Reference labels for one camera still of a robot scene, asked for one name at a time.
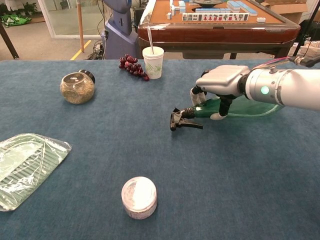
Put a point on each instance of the brown mahjong table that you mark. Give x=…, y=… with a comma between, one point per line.
x=212, y=35

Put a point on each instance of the black tripod leg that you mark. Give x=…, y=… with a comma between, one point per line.
x=297, y=50

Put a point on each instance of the single standing mahjong tile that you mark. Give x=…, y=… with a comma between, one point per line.
x=169, y=15

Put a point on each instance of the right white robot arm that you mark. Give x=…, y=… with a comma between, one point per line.
x=295, y=87

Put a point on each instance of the white plastic crate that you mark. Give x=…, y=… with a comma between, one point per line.
x=311, y=50

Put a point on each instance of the cardboard box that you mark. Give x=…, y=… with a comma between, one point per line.
x=292, y=12

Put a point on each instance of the white framed glass partition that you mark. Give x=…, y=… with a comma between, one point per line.
x=47, y=17

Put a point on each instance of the row of blue-backed mahjong tiles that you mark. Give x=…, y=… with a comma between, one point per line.
x=211, y=10

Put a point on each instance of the wooden pole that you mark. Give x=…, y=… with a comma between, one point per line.
x=80, y=30

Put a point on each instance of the potted green plants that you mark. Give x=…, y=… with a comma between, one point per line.
x=28, y=7

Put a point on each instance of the white drinking straw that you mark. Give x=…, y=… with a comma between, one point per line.
x=150, y=41

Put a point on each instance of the green faceted spray bottle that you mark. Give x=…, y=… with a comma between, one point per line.
x=207, y=108

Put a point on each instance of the white round cream jar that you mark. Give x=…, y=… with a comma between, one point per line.
x=138, y=197

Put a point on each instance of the row of face-up mahjong tiles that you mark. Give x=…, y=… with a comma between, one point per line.
x=215, y=17

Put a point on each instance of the long stack of mahjong tiles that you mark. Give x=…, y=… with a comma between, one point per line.
x=241, y=7

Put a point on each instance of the white paper cup leaf print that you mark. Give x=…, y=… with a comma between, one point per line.
x=153, y=67

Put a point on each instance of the black equipment case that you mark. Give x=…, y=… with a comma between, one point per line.
x=312, y=30

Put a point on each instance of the blue carpet table cover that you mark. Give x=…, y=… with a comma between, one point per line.
x=125, y=137

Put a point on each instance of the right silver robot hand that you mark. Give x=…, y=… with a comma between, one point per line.
x=222, y=80

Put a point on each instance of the red grape bunch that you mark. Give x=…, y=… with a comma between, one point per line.
x=130, y=66

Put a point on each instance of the green comb in clear packaging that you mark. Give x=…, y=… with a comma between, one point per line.
x=25, y=170

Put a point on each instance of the round glass jar black lid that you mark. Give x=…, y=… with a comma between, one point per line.
x=77, y=92

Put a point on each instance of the green bag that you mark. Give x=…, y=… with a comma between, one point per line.
x=15, y=20

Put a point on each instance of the blue machine pedestal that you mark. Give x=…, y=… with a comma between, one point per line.
x=117, y=42

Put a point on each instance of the single white mahjong tile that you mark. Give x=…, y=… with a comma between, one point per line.
x=261, y=19

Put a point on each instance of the black slanted pole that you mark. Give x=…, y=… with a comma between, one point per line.
x=10, y=42

